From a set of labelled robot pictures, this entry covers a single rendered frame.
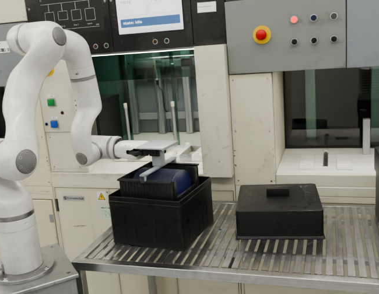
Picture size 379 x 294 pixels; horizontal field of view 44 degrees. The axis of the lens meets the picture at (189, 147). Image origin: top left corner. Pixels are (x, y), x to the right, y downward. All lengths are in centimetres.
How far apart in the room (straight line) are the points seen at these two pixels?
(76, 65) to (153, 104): 136
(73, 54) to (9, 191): 49
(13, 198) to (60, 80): 82
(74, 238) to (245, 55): 119
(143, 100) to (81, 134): 137
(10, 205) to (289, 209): 87
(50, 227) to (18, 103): 104
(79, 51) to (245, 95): 67
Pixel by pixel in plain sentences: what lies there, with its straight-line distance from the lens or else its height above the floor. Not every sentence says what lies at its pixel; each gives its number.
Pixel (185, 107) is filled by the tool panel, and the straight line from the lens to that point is 282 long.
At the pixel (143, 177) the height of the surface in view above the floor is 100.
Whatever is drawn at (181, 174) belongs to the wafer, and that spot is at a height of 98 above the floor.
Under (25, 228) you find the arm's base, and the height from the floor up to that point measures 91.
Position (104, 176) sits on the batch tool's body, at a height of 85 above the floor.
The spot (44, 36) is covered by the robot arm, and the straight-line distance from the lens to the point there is 147.
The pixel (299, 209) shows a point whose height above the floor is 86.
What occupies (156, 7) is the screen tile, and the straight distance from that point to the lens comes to 194.
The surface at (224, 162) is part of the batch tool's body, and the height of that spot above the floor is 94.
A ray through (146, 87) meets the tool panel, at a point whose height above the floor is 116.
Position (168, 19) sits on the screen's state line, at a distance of 192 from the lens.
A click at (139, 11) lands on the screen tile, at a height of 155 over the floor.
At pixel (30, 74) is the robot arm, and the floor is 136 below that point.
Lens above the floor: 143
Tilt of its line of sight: 13 degrees down
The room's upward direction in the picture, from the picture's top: 5 degrees counter-clockwise
